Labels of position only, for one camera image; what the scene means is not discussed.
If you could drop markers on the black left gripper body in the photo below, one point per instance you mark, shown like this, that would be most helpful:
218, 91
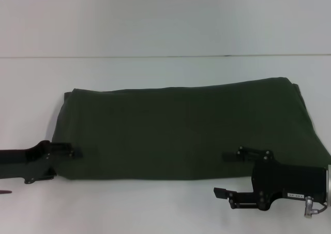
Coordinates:
26, 166

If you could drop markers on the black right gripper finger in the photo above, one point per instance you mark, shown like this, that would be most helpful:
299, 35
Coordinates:
230, 157
219, 193

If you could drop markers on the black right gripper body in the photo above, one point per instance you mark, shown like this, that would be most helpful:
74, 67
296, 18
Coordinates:
289, 182

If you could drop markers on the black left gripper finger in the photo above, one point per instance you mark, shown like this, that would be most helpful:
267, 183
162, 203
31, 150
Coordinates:
76, 152

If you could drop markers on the dark green t-shirt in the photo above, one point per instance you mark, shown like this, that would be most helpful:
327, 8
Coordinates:
181, 130

